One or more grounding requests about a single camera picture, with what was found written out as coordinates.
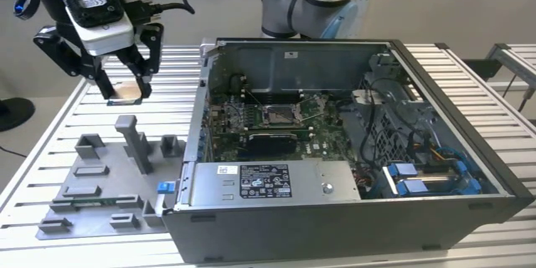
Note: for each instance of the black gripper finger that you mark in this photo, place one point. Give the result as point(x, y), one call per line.
point(50, 39)
point(153, 48)

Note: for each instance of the silver CPU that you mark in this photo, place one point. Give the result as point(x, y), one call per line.
point(126, 93)

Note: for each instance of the black RAM slot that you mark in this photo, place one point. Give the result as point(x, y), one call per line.
point(273, 92)

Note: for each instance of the CPU socket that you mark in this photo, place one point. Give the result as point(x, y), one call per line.
point(278, 117)

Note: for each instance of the black board heatsink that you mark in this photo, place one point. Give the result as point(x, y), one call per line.
point(237, 84)

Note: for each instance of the round black stand base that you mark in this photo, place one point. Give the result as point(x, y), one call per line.
point(15, 114)

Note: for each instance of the small white case sticker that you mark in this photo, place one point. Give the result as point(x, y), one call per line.
point(291, 55)

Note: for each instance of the black graphics card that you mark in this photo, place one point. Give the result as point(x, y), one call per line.
point(269, 145)

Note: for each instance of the white barcode sticker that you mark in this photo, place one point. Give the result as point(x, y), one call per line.
point(227, 169)

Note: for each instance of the blue plastic case latch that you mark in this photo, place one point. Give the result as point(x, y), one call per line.
point(165, 187)

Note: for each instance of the silver power supply box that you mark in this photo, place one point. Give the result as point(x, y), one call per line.
point(210, 186)

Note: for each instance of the grey printed parts rack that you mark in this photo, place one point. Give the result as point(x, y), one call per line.
point(118, 192)

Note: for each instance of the green motherboard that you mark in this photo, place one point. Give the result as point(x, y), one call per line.
point(323, 136)

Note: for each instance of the black power supply label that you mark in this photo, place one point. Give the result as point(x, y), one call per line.
point(265, 181)

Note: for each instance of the green RAM stick on rack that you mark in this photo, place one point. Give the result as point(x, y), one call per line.
point(93, 201)

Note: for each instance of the black perforated drive cage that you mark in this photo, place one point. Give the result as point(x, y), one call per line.
point(390, 142)

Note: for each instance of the open grey PC case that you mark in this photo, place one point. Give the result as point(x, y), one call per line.
point(294, 233)

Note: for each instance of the blue disk carrier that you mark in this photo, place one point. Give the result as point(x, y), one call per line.
point(405, 169)
point(413, 187)

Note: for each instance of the slatted metal side table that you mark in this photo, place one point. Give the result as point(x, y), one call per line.
point(519, 57)

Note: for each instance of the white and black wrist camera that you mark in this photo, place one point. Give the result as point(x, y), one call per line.
point(109, 37)

